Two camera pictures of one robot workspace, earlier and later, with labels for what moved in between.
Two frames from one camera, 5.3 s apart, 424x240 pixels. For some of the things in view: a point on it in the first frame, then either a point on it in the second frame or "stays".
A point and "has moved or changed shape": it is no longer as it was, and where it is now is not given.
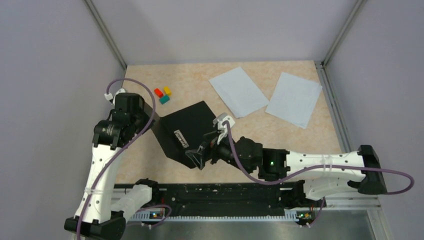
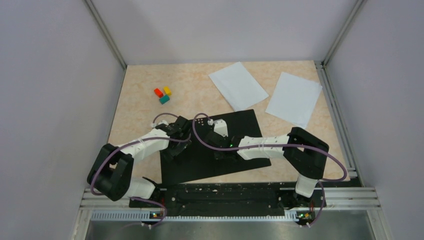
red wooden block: [158, 92] stays
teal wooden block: [164, 99] stays
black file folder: [183, 130] has moved or changed shape
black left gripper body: [142, 119] to [174, 149]
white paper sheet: [294, 99] stays
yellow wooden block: [167, 90] stays
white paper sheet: [240, 92] has moved or changed shape
